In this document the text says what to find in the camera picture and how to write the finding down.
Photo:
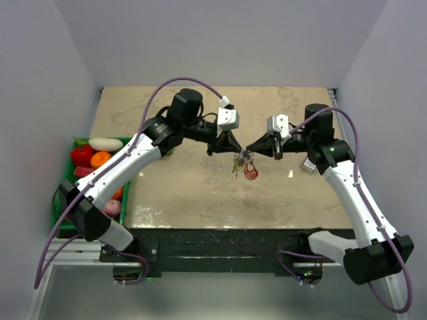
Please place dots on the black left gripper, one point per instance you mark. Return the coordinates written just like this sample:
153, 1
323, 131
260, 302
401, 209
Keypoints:
226, 142

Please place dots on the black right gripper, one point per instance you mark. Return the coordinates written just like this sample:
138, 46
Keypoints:
265, 145

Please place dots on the key bunch with red carabiner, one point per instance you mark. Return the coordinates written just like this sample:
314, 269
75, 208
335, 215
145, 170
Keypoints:
244, 162

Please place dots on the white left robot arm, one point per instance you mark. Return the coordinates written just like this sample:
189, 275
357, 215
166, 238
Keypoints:
83, 201

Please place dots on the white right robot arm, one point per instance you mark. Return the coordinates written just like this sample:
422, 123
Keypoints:
377, 250

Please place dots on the orange toy pumpkin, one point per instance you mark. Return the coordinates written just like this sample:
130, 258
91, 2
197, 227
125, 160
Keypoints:
118, 195

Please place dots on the white toy radish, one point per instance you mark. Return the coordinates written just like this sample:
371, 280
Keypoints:
105, 144

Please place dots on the orange toy orange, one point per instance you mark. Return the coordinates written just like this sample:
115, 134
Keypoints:
99, 158

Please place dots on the pink toy onion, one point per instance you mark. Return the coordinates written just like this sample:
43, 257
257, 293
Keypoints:
112, 208

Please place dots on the red toy tomato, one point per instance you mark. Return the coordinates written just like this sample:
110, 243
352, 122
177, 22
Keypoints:
81, 156

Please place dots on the red box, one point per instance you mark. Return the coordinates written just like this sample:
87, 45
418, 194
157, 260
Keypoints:
83, 171

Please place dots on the green plastic basket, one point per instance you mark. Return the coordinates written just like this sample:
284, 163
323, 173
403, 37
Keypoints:
68, 175

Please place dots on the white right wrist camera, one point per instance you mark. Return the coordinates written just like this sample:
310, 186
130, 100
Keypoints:
279, 124

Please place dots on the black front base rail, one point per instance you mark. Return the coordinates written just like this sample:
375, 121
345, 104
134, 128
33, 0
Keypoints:
279, 251

